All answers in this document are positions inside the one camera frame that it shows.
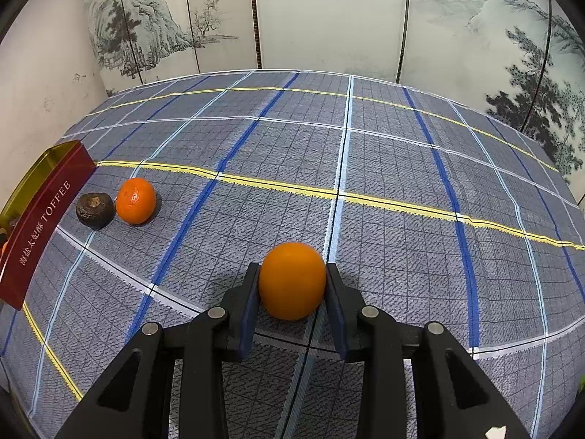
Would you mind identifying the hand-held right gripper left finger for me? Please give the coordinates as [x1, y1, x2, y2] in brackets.
[54, 263, 261, 439]

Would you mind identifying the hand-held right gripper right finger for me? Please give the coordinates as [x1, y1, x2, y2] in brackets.
[325, 263, 533, 439]

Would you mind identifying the smooth yellow-orange orange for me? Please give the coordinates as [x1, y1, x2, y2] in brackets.
[258, 242, 327, 321]

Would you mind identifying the red and gold tin box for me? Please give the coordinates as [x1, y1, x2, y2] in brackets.
[0, 142, 96, 310]

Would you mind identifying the small orange tangerine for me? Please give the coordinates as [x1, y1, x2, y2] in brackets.
[116, 177, 157, 225]

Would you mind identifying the round dark brown fruit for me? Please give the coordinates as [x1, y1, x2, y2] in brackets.
[76, 193, 114, 228]

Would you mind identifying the landscape painted folding screen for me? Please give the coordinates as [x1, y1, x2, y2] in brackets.
[82, 0, 585, 184]

